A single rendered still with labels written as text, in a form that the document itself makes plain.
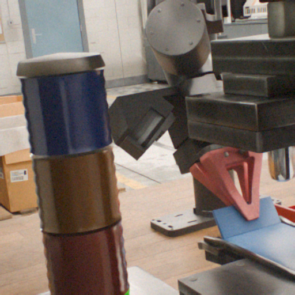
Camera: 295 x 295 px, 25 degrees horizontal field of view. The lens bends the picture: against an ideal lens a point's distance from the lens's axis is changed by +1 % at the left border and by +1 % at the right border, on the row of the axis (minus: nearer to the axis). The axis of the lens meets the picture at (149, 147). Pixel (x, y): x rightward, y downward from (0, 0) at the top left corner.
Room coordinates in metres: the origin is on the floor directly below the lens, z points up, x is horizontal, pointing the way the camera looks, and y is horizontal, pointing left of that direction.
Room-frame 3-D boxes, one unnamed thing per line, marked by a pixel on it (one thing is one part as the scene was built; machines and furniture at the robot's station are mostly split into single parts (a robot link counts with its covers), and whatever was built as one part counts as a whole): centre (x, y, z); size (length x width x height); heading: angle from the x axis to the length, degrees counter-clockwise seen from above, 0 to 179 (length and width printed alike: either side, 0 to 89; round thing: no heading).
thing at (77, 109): (0.30, 0.04, 1.17); 0.04 x 0.04 x 0.03
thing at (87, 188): (0.30, 0.04, 1.14); 0.04 x 0.04 x 0.03
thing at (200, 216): (0.97, -0.09, 0.94); 0.20 x 0.07 x 0.08; 116
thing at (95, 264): (0.30, 0.04, 1.10); 0.04 x 0.04 x 0.03
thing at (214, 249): (0.61, -0.06, 0.98); 0.07 x 0.02 x 0.01; 26
